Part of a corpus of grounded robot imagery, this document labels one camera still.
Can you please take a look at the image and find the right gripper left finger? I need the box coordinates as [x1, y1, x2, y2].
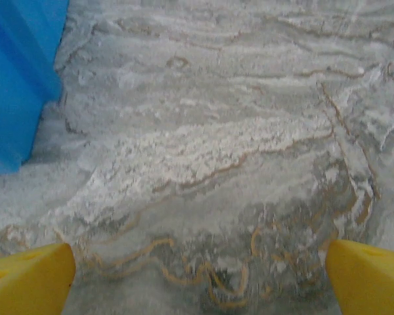
[0, 243, 77, 315]

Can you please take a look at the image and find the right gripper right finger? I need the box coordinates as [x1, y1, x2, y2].
[325, 239, 394, 315]

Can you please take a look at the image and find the blue plastic bin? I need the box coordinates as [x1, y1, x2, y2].
[0, 0, 70, 175]

